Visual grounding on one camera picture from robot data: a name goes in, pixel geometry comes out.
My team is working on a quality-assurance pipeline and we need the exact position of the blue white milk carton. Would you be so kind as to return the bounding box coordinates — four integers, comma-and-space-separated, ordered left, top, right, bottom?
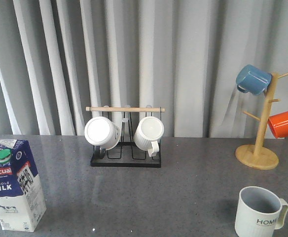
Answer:
0, 139, 46, 232

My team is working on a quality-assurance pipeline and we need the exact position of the grey HOME mug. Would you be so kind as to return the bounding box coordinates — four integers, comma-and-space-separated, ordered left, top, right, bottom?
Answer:
234, 186, 288, 237

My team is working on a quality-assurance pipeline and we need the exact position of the ribbed white mug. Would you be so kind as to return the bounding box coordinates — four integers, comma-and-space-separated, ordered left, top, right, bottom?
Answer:
134, 116, 164, 157

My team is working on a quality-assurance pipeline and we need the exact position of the smooth white mug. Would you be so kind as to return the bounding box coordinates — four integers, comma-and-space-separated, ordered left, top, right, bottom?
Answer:
84, 117, 121, 150

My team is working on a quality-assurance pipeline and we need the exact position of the blue mug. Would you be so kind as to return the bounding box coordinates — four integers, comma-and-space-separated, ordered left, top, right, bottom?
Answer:
236, 64, 272, 96

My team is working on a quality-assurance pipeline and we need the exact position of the grey curtain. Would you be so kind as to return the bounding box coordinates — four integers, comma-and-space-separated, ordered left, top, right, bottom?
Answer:
0, 0, 288, 138

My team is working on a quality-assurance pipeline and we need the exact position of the wooden mug tree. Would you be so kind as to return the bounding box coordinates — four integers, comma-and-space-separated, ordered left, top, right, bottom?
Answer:
235, 73, 288, 170

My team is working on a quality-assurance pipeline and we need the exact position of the orange mug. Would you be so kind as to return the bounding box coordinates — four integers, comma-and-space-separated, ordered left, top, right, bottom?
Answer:
268, 111, 288, 138

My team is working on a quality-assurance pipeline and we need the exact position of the black wire mug rack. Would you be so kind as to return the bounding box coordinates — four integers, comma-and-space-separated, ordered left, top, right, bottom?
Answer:
86, 105, 165, 168

